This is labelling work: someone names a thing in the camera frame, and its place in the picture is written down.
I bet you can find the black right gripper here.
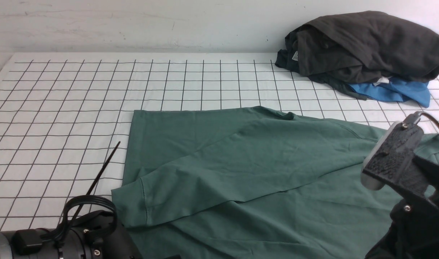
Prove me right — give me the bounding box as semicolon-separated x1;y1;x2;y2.
365;155;439;259

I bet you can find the green long-sleeved shirt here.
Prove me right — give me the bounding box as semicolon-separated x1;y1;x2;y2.
111;106;439;259

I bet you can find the blue garment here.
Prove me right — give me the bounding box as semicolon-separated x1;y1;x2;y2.
349;77;431;108

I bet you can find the dark grey garment pile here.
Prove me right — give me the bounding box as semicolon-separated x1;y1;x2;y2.
275;11;439;100

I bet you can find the white grid tablecloth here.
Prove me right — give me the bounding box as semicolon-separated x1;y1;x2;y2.
0;53;423;231

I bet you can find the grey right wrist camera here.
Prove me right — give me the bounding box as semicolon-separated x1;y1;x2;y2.
360;112;423;196

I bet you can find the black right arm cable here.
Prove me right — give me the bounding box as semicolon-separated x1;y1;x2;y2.
419;112;439;144

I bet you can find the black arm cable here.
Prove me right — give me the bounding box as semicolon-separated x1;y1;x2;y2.
52;141;121;241
419;112;439;144

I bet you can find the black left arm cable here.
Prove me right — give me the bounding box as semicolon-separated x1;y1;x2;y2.
52;141;121;241

